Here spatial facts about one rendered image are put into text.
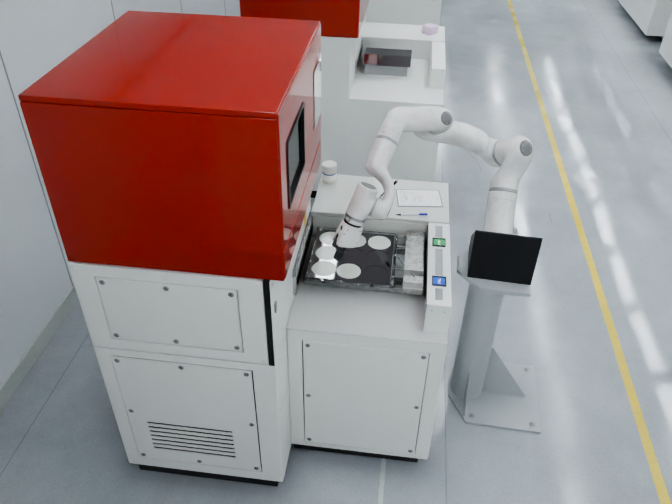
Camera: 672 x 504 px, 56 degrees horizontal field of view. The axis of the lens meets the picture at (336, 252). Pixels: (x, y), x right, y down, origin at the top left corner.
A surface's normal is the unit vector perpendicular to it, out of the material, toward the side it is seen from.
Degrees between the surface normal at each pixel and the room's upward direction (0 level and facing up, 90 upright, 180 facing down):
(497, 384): 90
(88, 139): 90
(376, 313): 0
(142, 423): 90
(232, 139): 90
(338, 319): 0
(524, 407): 0
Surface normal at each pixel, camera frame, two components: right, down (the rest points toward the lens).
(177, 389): -0.13, 0.60
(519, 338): 0.01, -0.79
